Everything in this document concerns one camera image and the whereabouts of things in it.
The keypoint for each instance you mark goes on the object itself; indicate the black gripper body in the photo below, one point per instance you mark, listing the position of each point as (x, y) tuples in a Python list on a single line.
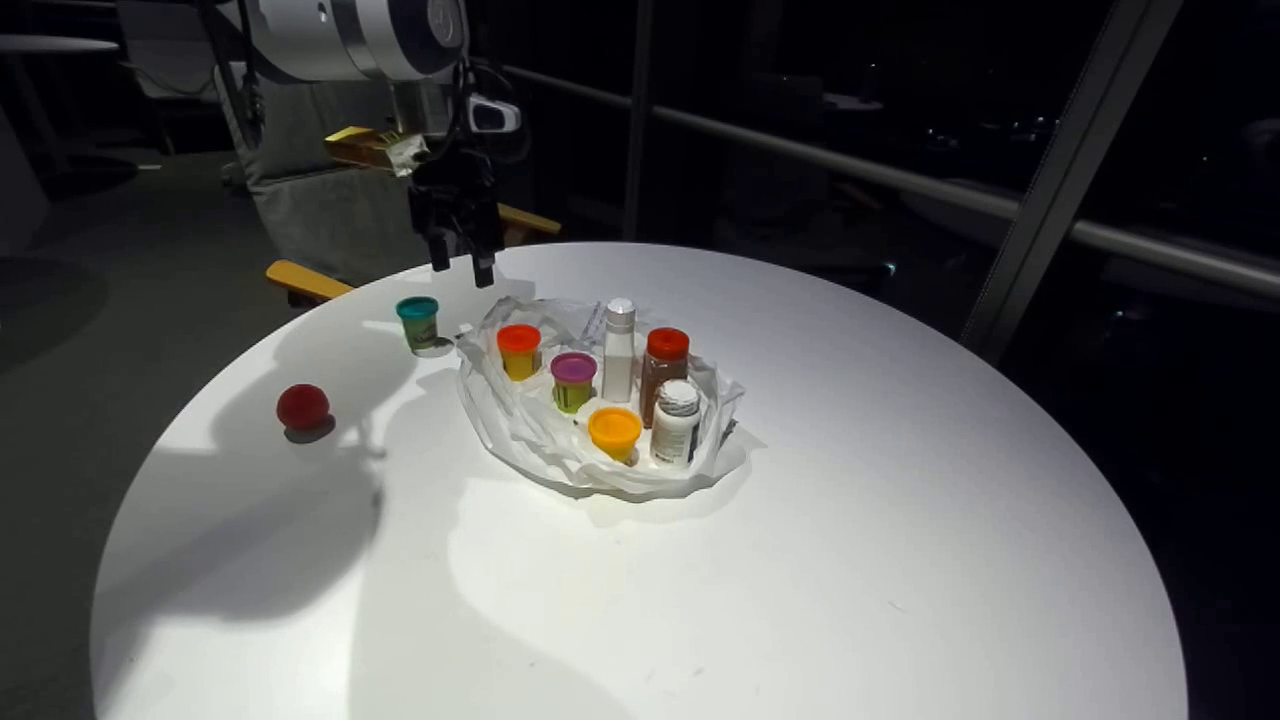
[(457, 185)]

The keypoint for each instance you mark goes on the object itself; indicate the teal lid dough can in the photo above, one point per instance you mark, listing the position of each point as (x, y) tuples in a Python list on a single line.
[(418, 314)]

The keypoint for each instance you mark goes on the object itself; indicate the purple lid dough can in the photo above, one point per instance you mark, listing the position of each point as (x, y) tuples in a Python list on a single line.
[(573, 371)]

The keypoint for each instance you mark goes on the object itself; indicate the clear bottle white cap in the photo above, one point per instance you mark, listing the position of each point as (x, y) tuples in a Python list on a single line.
[(618, 353)]

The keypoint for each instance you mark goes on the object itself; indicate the brown spice bottle red cap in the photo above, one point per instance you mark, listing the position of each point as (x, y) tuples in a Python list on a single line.
[(664, 351)]

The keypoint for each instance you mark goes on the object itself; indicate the yellow lid dough can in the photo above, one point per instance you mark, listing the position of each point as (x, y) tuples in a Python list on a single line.
[(612, 428)]

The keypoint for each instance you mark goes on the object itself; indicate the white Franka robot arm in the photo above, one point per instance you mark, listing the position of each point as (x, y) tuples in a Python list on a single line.
[(360, 33)]

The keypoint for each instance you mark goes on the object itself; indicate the yellow wooden bar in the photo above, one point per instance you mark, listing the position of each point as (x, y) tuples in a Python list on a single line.
[(531, 221), (307, 277)]

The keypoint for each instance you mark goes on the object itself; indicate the crumpled clear plastic bag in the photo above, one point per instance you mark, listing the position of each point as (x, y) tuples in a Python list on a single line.
[(533, 425)]

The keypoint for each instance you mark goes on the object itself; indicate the red lid dough can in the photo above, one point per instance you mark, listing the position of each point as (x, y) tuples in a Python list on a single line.
[(307, 408)]

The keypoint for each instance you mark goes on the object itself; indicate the long grey metal railing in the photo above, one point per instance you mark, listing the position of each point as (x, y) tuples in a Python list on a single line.
[(826, 156)]

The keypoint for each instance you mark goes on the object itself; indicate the yellow-green wrist camera box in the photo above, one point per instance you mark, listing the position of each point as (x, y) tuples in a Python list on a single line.
[(375, 149)]

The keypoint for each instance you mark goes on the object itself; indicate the thin dark vertical post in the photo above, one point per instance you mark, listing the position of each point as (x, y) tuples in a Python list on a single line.
[(640, 82)]

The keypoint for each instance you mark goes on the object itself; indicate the slanted grey metal post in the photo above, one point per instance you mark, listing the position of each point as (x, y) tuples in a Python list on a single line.
[(1067, 174)]

